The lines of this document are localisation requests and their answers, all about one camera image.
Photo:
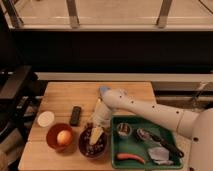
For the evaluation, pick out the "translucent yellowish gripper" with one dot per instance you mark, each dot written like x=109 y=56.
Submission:
x=95 y=135

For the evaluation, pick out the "dark purple grape bunch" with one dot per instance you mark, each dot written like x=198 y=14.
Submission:
x=92 y=150

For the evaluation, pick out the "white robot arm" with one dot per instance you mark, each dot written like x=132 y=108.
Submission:
x=198 y=127

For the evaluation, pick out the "small metal cup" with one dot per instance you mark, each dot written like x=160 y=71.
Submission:
x=124 y=130

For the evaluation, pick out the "white paper cup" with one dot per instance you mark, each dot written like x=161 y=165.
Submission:
x=45 y=119

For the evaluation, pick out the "purple bowl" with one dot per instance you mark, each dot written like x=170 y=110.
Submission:
x=82 y=145

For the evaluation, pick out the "black remote control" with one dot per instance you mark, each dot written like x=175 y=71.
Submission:
x=75 y=116

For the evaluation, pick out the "orange fruit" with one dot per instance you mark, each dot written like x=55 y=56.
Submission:
x=64 y=138

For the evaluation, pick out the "orange carrot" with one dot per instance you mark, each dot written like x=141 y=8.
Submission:
x=125 y=156

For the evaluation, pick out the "green plastic tray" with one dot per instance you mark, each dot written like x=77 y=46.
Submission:
x=133 y=145

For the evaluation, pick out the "red-brown bowl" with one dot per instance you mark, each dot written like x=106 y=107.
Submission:
x=51 y=137

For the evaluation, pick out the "grey crumpled cloth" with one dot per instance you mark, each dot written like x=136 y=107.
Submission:
x=160 y=155

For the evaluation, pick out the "dark chair left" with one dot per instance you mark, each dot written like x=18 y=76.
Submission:
x=19 y=91

